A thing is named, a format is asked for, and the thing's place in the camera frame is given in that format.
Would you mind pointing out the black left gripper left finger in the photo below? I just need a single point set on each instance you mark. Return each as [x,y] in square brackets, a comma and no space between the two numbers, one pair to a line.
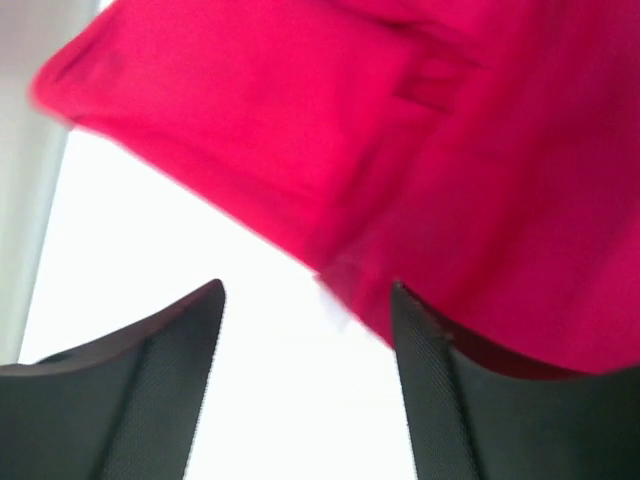
[123,406]

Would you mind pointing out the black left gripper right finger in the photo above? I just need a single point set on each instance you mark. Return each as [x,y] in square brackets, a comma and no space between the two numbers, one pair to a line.
[468,422]

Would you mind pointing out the red t shirt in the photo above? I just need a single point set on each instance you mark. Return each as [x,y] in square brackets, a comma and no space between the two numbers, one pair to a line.
[484,153]

